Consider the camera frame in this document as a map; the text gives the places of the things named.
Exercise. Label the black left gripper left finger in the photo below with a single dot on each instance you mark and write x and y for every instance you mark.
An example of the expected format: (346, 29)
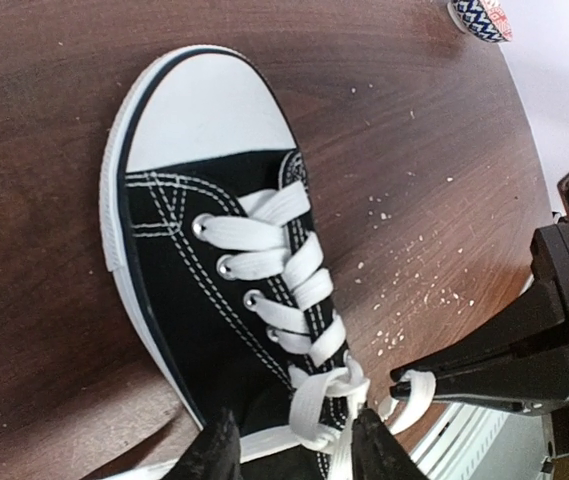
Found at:
(215, 453)

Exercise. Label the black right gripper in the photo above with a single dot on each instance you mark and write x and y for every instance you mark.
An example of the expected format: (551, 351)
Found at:
(518, 360)

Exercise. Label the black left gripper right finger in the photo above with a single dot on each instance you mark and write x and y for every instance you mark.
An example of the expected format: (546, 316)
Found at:
(376, 454)

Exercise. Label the white shoelace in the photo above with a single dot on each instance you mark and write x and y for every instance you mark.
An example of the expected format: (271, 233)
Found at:
(325, 405)

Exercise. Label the black white canvas sneaker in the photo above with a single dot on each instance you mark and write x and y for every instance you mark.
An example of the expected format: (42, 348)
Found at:
(199, 130)

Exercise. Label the pink patterned bowl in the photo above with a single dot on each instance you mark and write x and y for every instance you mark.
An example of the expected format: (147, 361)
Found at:
(485, 20)

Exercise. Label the aluminium front rail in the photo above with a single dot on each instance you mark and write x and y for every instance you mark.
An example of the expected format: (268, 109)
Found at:
(470, 442)

